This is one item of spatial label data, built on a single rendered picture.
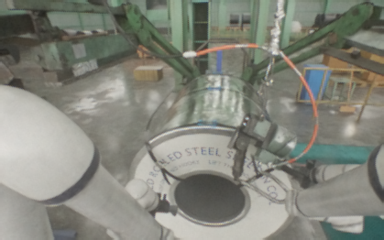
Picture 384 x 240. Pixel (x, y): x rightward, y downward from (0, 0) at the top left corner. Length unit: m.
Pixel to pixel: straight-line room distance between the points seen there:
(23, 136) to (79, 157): 0.07
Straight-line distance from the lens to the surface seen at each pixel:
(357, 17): 1.59
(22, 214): 0.48
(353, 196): 0.45
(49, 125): 0.30
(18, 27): 0.91
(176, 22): 5.70
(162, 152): 1.24
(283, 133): 0.98
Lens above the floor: 1.89
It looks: 27 degrees down
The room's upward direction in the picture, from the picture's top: 1 degrees counter-clockwise
